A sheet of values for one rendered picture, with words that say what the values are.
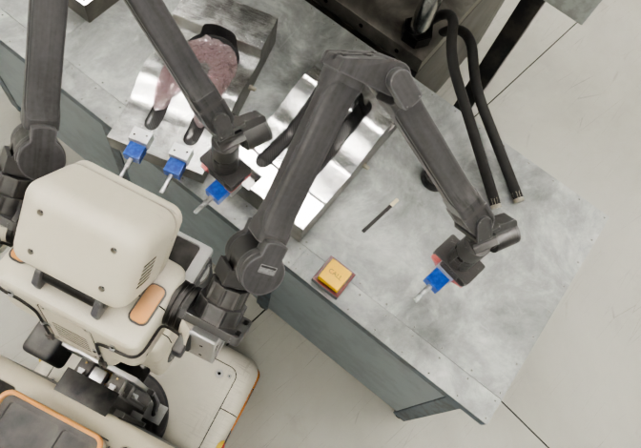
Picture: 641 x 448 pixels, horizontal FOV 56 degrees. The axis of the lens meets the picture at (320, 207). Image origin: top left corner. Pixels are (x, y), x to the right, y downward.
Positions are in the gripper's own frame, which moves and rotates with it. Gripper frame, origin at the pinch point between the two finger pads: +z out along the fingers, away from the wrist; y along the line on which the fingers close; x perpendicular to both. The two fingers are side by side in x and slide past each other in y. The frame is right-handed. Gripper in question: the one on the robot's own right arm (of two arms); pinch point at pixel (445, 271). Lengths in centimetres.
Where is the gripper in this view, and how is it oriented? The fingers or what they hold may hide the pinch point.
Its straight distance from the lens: 144.0
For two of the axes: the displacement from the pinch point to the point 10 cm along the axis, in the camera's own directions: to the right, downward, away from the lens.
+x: -7.3, 5.8, -3.6
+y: -6.7, -7.1, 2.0
